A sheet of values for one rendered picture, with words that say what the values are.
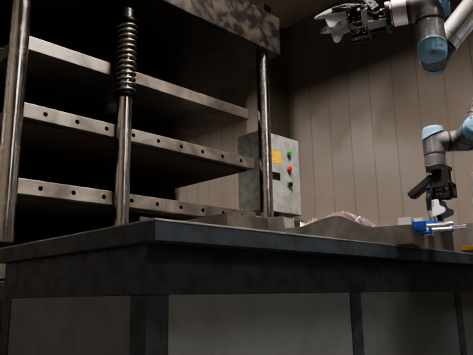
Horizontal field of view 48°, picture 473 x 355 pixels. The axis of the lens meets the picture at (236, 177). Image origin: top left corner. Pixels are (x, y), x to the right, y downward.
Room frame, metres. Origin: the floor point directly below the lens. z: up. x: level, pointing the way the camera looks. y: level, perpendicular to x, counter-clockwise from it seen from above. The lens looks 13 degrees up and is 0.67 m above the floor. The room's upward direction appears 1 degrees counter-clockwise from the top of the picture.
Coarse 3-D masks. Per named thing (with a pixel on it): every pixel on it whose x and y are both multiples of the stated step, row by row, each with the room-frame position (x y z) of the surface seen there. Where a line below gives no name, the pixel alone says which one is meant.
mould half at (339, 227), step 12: (336, 216) 1.55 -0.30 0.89; (276, 228) 1.64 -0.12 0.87; (288, 228) 1.62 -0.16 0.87; (300, 228) 1.61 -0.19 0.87; (312, 228) 1.59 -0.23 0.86; (324, 228) 1.57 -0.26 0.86; (336, 228) 1.55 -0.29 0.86; (348, 228) 1.53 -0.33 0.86; (360, 228) 1.52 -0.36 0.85; (372, 228) 1.50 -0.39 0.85; (384, 228) 1.49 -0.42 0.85; (396, 228) 1.47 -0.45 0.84; (408, 228) 1.46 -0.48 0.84; (360, 240) 1.52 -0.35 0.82; (372, 240) 1.50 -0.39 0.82; (384, 240) 1.49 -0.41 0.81; (396, 240) 1.47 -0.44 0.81; (408, 240) 1.46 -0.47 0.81; (420, 240) 1.58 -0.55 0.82
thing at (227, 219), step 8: (208, 216) 1.34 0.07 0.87; (216, 216) 1.32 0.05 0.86; (224, 216) 1.30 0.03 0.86; (232, 216) 1.30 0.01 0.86; (240, 216) 1.32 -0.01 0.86; (248, 216) 1.34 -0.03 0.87; (216, 224) 1.32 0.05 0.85; (224, 224) 1.30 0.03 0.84; (232, 224) 1.30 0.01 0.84; (240, 224) 1.32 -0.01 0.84; (248, 224) 1.34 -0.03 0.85; (256, 224) 1.36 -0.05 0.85; (264, 224) 1.39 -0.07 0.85
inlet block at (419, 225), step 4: (400, 220) 1.52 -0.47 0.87; (404, 220) 1.52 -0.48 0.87; (408, 220) 1.51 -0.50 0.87; (412, 220) 1.53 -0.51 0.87; (424, 220) 1.49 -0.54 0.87; (400, 224) 1.52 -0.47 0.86; (404, 224) 1.52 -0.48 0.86; (412, 224) 1.51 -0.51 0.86; (416, 224) 1.50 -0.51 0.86; (420, 224) 1.50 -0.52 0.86; (424, 224) 1.49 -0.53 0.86; (428, 224) 1.51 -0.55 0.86; (432, 224) 1.50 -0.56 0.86; (436, 224) 1.50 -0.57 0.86; (440, 224) 1.49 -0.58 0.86; (444, 224) 1.49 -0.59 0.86; (416, 228) 1.51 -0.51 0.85; (420, 228) 1.50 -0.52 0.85; (424, 228) 1.49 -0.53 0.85; (428, 228) 1.52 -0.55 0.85
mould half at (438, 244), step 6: (438, 234) 1.83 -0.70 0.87; (444, 234) 1.86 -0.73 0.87; (450, 234) 1.90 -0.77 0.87; (432, 240) 1.79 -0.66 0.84; (438, 240) 1.82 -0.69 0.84; (444, 240) 1.86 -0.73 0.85; (450, 240) 1.90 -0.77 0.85; (432, 246) 1.79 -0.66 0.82; (438, 246) 1.82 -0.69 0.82; (444, 246) 1.86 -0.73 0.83; (450, 246) 1.89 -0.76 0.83
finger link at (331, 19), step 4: (324, 12) 1.37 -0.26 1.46; (328, 12) 1.37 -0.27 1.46; (340, 12) 1.36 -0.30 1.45; (344, 12) 1.36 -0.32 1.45; (316, 16) 1.39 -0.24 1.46; (320, 16) 1.38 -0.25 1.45; (324, 16) 1.37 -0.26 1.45; (328, 16) 1.37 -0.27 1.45; (332, 16) 1.37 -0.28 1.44; (336, 16) 1.37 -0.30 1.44; (340, 16) 1.37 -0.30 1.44; (344, 16) 1.36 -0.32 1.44; (328, 20) 1.37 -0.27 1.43; (332, 20) 1.37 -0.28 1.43; (336, 20) 1.37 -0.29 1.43; (340, 20) 1.37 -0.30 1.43; (328, 24) 1.37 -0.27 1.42; (332, 24) 1.37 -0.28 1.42
